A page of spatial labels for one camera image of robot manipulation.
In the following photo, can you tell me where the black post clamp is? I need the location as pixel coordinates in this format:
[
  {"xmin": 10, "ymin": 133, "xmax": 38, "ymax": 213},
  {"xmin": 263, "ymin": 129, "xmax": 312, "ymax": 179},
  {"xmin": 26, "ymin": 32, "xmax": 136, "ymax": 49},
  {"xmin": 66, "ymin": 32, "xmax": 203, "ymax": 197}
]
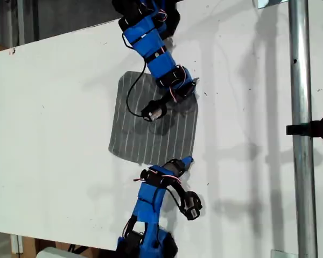
[{"xmin": 286, "ymin": 114, "xmax": 323, "ymax": 142}]

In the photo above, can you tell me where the white table leg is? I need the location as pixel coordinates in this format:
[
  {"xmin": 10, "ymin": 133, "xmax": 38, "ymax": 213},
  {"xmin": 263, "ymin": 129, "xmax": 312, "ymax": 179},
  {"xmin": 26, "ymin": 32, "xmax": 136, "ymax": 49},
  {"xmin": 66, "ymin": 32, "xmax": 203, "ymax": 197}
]
[{"xmin": 10, "ymin": 233, "xmax": 24, "ymax": 255}]

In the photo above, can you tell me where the brown cardboard box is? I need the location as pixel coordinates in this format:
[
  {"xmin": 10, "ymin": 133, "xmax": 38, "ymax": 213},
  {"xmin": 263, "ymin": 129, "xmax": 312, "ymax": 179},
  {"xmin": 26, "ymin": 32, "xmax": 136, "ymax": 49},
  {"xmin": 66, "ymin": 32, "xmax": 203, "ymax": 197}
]
[{"xmin": 18, "ymin": 236, "xmax": 39, "ymax": 258}]

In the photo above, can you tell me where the black camera stalk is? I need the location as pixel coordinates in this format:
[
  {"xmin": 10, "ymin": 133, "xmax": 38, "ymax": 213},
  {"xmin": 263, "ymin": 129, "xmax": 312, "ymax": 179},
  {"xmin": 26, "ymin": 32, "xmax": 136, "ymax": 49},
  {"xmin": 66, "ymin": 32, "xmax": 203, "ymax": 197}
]
[
  {"xmin": 157, "ymin": 92, "xmax": 177, "ymax": 108},
  {"xmin": 172, "ymin": 180, "xmax": 191, "ymax": 199}
]

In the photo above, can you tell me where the grey striped towel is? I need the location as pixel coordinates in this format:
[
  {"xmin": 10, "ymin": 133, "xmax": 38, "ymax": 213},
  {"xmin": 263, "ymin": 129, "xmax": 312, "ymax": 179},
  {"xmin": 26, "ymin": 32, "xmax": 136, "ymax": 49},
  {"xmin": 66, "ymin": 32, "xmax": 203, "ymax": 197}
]
[{"xmin": 108, "ymin": 70, "xmax": 199, "ymax": 166}]

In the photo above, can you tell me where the white box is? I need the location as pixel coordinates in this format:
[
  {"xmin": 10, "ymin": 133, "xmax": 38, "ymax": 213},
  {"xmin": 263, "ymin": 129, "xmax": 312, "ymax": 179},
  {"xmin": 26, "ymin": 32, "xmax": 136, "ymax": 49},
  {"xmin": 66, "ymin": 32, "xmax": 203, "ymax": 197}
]
[{"xmin": 36, "ymin": 246, "xmax": 80, "ymax": 258}]

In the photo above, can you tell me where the black camera cable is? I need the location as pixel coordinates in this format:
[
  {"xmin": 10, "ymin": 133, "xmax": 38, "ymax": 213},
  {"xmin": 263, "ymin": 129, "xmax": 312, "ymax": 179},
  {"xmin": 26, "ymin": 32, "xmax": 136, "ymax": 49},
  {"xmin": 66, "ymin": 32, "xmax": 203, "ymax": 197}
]
[
  {"xmin": 125, "ymin": 60, "xmax": 149, "ymax": 118},
  {"xmin": 164, "ymin": 187, "xmax": 185, "ymax": 214}
]

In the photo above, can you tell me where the black camera box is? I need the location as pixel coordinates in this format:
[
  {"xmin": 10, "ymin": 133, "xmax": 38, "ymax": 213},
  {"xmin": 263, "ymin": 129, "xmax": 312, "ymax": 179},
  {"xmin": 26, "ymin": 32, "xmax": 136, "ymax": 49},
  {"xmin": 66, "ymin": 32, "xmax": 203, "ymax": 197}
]
[
  {"xmin": 141, "ymin": 100, "xmax": 167, "ymax": 122},
  {"xmin": 181, "ymin": 190, "xmax": 204, "ymax": 221}
]

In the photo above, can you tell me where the steel post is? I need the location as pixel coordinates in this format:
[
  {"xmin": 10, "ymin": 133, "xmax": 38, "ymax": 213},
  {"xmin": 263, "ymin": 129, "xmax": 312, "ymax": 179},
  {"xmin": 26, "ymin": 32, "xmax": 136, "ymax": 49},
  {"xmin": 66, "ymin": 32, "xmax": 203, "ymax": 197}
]
[{"xmin": 287, "ymin": 0, "xmax": 319, "ymax": 258}]

